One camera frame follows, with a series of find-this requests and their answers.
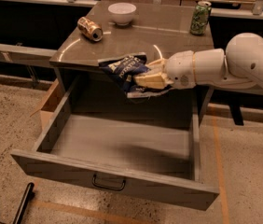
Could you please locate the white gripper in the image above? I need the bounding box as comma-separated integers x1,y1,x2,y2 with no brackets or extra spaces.
133,50,196,90

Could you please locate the blue chip bag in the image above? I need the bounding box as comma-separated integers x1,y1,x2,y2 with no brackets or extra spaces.
98,53,173,99

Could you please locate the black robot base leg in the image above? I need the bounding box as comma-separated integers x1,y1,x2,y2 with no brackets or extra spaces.
12,182,35,224

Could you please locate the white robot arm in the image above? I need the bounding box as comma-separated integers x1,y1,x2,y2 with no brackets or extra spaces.
133,33,263,90

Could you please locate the open grey top drawer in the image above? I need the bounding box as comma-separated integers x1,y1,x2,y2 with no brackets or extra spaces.
10,75,221,212

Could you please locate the grey cabinet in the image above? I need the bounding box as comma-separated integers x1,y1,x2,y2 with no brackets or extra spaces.
50,1,214,128

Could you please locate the green soda can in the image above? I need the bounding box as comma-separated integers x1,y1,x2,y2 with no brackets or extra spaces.
190,1,212,35

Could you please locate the white bowl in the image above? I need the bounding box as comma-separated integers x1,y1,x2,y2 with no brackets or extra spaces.
108,3,137,25

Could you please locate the gold soda can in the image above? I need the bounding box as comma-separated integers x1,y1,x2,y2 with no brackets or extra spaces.
77,17,103,42

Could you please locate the cardboard box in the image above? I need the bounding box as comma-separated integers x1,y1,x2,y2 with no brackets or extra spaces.
30,78,66,132

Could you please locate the black drawer handle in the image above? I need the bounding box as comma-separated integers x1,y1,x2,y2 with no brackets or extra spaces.
91,174,126,191

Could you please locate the grey metal rail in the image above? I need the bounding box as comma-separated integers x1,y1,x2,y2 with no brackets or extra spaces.
0,44,56,68

